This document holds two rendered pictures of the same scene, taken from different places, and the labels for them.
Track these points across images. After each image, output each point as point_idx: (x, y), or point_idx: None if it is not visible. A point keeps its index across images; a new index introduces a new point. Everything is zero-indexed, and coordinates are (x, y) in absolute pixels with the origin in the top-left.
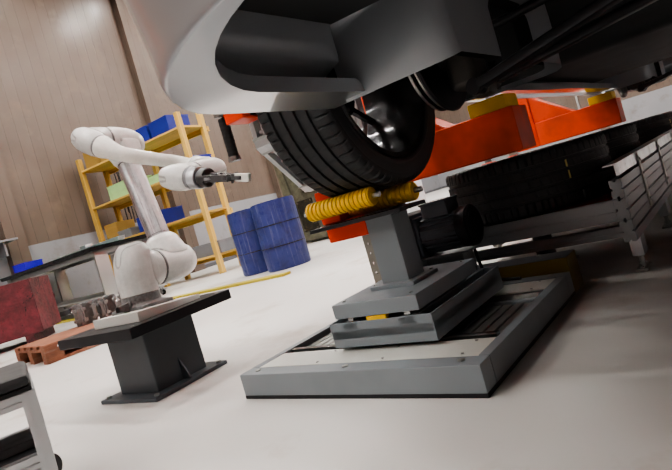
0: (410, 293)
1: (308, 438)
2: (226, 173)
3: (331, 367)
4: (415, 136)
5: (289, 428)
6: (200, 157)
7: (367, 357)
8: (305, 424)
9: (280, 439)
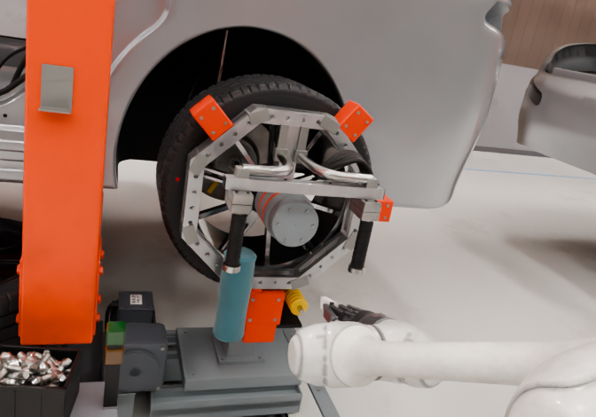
0: (278, 328)
1: (368, 396)
2: (335, 316)
3: (324, 397)
4: (210, 224)
5: (369, 415)
6: (351, 322)
7: (300, 385)
8: (360, 409)
9: (380, 411)
